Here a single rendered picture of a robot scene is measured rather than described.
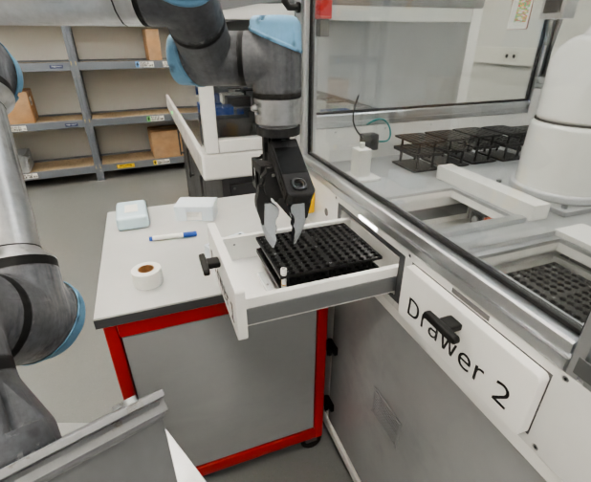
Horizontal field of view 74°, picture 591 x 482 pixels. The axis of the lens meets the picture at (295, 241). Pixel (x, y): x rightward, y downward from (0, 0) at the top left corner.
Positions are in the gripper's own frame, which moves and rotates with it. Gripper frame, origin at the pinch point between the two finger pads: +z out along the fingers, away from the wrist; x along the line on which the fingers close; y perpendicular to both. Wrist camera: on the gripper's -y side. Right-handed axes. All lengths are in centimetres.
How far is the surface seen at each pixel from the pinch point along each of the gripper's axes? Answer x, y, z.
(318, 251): -9.6, 6.2, 7.6
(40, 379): 81, 92, 97
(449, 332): -17.3, -25.0, 6.4
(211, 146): -2, 89, 4
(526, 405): -20.5, -36.9, 10.2
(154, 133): 14, 377, 57
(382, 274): -18.9, -3.9, 9.3
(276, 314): 3.2, -4.2, 12.7
